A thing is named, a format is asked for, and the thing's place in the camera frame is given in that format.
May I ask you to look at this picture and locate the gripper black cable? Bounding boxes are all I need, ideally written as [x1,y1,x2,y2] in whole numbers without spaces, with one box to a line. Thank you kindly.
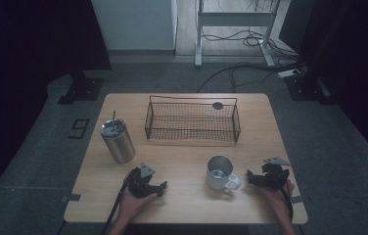
[271,175,295,220]
[101,175,131,235]

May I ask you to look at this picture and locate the person's right hand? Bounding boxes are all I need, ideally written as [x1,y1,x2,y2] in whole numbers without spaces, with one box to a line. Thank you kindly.
[258,178,296,223]

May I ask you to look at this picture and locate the black stand base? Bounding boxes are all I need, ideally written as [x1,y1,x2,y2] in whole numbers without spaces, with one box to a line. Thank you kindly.
[284,72,337,106]
[58,70,106,106]

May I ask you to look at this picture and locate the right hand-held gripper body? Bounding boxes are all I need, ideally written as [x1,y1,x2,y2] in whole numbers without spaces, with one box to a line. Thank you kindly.
[259,156,293,191]

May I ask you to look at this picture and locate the long black floor cable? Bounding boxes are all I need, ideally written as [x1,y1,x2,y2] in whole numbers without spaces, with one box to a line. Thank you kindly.
[196,61,307,94]

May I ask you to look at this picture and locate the wire mesh basket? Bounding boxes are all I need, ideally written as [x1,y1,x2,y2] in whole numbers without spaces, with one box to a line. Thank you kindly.
[144,95,242,144]

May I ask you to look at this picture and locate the black curtain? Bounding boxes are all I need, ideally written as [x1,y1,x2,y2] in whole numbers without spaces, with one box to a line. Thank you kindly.
[0,0,112,216]
[278,0,368,165]

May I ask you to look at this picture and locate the steel tumbler with lid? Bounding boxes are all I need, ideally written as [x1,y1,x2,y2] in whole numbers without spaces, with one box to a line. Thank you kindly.
[100,117,136,165]

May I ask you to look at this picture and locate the tangled floor cables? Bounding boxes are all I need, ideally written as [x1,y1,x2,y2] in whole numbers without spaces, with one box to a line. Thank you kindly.
[201,27,300,62]

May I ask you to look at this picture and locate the white power strip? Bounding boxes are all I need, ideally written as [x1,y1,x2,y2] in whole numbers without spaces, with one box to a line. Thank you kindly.
[277,68,302,79]

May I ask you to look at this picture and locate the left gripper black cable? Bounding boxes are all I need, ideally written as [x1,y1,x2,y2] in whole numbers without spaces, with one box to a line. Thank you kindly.
[101,175,131,235]

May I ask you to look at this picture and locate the white cabinet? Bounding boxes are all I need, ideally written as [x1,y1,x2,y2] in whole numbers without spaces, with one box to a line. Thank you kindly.
[91,0,178,52]

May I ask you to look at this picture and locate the white desk frame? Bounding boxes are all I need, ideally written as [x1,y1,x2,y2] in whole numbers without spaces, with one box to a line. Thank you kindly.
[194,0,284,69]

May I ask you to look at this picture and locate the person's left hand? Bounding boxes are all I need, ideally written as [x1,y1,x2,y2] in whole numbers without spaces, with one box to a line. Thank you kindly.
[118,172,159,225]

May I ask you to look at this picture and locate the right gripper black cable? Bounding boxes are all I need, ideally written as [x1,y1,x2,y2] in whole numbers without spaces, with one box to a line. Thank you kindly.
[271,175,295,220]

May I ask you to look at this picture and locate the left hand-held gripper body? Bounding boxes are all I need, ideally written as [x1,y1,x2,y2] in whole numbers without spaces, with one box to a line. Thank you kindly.
[126,162,157,199]

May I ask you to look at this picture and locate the white metal mug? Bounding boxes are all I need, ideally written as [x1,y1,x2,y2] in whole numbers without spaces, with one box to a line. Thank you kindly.
[205,155,243,192]

